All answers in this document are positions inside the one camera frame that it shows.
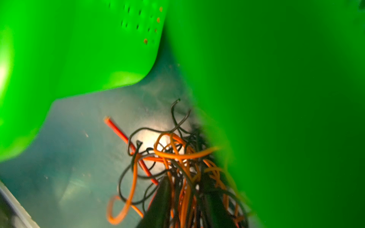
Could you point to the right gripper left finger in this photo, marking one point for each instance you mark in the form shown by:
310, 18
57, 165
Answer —
158, 215

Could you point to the green plastic basket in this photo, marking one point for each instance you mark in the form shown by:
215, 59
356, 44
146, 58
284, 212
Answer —
56, 49
280, 87

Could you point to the right green plastic basket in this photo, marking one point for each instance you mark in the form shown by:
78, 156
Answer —
280, 87

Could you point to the middle green plastic basket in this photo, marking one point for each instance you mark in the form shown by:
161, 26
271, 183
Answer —
56, 49

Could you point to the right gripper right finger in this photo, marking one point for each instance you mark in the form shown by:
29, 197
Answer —
214, 213

